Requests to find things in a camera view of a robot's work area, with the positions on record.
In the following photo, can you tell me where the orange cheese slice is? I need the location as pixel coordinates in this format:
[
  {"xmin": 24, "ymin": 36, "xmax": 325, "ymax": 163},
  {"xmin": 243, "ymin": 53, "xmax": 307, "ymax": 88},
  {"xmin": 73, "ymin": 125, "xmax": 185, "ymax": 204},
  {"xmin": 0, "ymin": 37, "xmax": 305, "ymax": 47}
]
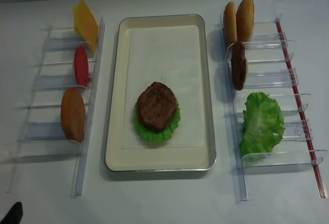
[{"xmin": 75, "ymin": 0, "xmax": 98, "ymax": 53}]

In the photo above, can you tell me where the green lettuce leaf in rack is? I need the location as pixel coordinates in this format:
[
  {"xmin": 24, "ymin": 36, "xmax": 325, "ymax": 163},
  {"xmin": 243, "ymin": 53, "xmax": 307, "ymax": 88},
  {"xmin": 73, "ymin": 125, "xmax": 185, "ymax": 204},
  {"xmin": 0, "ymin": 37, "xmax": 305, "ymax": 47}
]
[{"xmin": 239, "ymin": 92, "xmax": 285, "ymax": 157}]

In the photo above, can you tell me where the white parchment paper sheet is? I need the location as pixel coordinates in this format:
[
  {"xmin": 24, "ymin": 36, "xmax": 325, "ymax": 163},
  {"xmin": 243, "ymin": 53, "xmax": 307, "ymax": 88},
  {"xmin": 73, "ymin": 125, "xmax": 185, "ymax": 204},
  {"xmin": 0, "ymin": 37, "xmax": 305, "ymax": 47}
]
[{"xmin": 122, "ymin": 26, "xmax": 209, "ymax": 149}]

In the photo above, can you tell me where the clear acrylic left rack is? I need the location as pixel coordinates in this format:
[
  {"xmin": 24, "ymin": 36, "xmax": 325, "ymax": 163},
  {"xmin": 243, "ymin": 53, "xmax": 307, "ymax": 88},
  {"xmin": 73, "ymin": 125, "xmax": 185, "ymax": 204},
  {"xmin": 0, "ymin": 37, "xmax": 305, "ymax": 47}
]
[{"xmin": 5, "ymin": 21, "xmax": 105, "ymax": 198}]

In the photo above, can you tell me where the orange-brown bun half left rack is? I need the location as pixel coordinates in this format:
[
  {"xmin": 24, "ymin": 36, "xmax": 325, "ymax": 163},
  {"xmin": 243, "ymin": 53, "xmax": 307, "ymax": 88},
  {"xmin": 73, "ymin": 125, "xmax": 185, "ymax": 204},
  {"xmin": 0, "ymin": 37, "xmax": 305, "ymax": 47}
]
[{"xmin": 61, "ymin": 88, "xmax": 86, "ymax": 143}]

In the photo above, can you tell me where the tan bun half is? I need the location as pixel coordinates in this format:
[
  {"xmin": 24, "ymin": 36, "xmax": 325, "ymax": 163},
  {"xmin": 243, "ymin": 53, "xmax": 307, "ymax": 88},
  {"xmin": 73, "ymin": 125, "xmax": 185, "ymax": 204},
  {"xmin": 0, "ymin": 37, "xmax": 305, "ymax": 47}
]
[
  {"xmin": 236, "ymin": 0, "xmax": 254, "ymax": 42},
  {"xmin": 223, "ymin": 2, "xmax": 237, "ymax": 47}
]

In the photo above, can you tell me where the cream metal baking tray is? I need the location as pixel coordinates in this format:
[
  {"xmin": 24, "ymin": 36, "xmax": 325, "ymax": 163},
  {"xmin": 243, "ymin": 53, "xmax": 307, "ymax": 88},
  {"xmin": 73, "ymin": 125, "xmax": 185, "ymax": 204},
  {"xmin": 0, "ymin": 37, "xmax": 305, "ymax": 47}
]
[{"xmin": 105, "ymin": 14, "xmax": 216, "ymax": 172}]

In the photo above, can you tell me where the clear acrylic rack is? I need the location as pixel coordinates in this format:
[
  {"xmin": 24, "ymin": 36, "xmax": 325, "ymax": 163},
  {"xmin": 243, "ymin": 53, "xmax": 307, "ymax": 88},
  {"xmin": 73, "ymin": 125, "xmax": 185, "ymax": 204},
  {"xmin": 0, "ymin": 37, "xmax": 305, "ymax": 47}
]
[
  {"xmin": 219, "ymin": 1, "xmax": 328, "ymax": 202},
  {"xmin": 5, "ymin": 21, "xmax": 105, "ymax": 198}
]

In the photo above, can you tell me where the brown meat patty in rack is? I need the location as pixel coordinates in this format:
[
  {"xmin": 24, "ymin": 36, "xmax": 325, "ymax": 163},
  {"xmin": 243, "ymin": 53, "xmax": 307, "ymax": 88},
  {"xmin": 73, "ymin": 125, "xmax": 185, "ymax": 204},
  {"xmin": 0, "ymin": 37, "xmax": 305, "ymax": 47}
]
[{"xmin": 231, "ymin": 42, "xmax": 247, "ymax": 90}]

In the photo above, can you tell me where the red tomato slice in rack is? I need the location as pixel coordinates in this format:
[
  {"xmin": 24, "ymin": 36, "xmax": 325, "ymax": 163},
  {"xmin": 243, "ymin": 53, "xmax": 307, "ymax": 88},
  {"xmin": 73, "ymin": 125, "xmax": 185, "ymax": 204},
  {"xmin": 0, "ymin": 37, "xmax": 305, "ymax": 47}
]
[{"xmin": 74, "ymin": 45, "xmax": 89, "ymax": 87}]

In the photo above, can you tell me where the red tomato slice on tray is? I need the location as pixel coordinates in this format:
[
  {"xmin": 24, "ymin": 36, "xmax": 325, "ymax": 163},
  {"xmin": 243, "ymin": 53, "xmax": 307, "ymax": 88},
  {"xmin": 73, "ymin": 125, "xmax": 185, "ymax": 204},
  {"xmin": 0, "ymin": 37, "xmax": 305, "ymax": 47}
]
[{"xmin": 136, "ymin": 92, "xmax": 144, "ymax": 125}]

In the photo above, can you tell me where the green lettuce leaf on tray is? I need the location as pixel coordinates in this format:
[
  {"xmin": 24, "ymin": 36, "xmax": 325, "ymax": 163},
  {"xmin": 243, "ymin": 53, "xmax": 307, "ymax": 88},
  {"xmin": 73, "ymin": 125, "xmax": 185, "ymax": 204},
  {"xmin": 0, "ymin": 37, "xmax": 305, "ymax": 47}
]
[{"xmin": 133, "ymin": 100, "xmax": 180, "ymax": 144}]

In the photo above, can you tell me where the brown meat patty on tray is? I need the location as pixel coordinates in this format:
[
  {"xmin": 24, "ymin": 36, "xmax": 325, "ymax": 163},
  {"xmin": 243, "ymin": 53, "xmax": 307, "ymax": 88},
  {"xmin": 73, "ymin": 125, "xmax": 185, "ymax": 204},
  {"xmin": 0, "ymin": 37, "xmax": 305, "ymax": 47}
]
[{"xmin": 140, "ymin": 82, "xmax": 177, "ymax": 131}]

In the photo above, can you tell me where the left tan bun half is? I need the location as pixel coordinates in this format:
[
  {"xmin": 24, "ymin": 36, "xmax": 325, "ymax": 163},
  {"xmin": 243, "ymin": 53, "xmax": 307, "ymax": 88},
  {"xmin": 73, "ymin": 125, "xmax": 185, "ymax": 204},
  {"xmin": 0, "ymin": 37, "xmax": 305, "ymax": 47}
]
[{"xmin": 223, "ymin": 2, "xmax": 237, "ymax": 47}]

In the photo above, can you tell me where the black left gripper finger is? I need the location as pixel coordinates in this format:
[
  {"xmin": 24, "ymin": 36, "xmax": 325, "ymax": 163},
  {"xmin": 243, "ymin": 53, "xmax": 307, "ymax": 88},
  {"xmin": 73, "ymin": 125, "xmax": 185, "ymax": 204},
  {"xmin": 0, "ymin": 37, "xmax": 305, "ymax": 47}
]
[{"xmin": 5, "ymin": 202, "xmax": 23, "ymax": 224}]

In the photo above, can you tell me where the yellow cheese slice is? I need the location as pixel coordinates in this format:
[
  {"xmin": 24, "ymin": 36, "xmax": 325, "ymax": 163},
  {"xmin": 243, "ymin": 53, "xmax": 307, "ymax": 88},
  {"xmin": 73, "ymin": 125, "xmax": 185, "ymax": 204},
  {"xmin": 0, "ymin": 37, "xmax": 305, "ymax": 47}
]
[{"xmin": 73, "ymin": 5, "xmax": 78, "ymax": 29}]

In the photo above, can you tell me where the clear acrylic right rack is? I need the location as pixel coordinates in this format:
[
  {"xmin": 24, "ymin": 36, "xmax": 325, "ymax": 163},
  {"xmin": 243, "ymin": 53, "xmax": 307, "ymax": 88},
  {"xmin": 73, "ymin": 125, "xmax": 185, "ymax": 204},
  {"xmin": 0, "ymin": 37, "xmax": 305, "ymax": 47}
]
[{"xmin": 219, "ymin": 1, "xmax": 328, "ymax": 202}]

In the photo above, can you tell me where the right tan bun half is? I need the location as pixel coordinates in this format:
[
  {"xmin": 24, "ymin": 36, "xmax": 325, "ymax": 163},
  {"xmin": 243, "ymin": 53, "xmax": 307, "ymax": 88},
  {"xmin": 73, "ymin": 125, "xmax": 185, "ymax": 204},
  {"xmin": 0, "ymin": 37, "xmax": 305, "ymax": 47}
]
[{"xmin": 236, "ymin": 0, "xmax": 254, "ymax": 42}]

